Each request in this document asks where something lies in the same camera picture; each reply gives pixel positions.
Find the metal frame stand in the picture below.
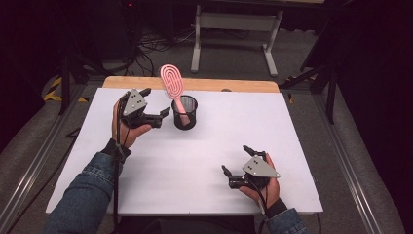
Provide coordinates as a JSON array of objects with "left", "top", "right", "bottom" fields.
[{"left": 190, "top": 0, "right": 325, "bottom": 77}]

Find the person's left hand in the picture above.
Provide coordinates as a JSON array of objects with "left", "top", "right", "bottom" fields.
[{"left": 111, "top": 100, "right": 153, "bottom": 149}]

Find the right hand-held gripper cable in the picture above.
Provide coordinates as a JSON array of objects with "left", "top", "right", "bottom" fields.
[{"left": 254, "top": 181, "right": 271, "bottom": 234}]

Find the metal floor rail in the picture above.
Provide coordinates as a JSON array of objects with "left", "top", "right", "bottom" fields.
[
  {"left": 313, "top": 94, "right": 389, "bottom": 234},
  {"left": 0, "top": 84, "right": 89, "bottom": 234}
]

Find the left hand-held gripper cable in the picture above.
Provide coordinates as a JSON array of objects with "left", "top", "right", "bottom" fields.
[{"left": 111, "top": 94, "right": 131, "bottom": 234}]

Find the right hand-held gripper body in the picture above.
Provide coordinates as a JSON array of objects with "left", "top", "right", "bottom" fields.
[{"left": 228, "top": 149, "right": 281, "bottom": 190}]

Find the white table board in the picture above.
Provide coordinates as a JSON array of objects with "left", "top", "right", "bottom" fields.
[{"left": 45, "top": 87, "right": 324, "bottom": 217}]

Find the black equipment cabinet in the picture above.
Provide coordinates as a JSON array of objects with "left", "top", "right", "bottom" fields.
[{"left": 94, "top": 0, "right": 144, "bottom": 62}]

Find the pink hairbrush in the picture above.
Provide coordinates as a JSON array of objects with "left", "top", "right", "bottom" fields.
[{"left": 159, "top": 63, "right": 192, "bottom": 127}]

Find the yellow black floor tape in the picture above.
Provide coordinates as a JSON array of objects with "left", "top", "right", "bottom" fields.
[{"left": 43, "top": 76, "right": 90, "bottom": 103}]

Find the black metal stand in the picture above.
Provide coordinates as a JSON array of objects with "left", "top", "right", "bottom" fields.
[
  {"left": 57, "top": 53, "right": 108, "bottom": 116},
  {"left": 279, "top": 62, "right": 339, "bottom": 125}
]

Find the tangle of black floor cables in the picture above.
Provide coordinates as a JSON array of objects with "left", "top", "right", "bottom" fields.
[{"left": 130, "top": 27, "right": 196, "bottom": 77}]

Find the hand-held gripper cable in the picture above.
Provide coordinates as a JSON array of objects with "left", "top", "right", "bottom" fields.
[
  {"left": 254, "top": 181, "right": 271, "bottom": 234},
  {"left": 111, "top": 94, "right": 131, "bottom": 234}
]

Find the person's right hand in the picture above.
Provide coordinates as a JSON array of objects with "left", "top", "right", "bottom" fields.
[{"left": 238, "top": 152, "right": 281, "bottom": 210}]

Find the black mesh pen holder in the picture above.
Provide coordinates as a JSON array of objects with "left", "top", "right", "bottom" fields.
[{"left": 170, "top": 95, "right": 199, "bottom": 131}]

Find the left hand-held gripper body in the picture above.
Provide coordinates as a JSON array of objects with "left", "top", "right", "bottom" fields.
[{"left": 120, "top": 88, "right": 163, "bottom": 130}]

